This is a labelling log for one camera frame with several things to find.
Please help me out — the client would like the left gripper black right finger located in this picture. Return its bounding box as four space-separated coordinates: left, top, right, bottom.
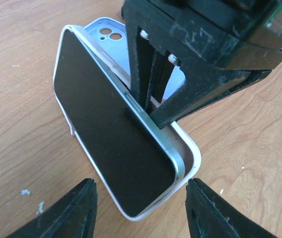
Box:
185 178 275 238

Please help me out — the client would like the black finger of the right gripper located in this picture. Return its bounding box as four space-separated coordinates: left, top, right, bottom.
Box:
126 23 154 111

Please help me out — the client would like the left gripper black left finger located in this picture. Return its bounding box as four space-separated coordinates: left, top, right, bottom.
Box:
8 178 98 238

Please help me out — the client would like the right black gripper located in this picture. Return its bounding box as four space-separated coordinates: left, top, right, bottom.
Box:
121 0 282 128

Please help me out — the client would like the pink phone case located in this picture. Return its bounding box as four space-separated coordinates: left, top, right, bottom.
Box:
52 24 202 222

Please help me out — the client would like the phone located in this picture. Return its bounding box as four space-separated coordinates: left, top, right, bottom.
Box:
53 30 186 217
84 17 185 103

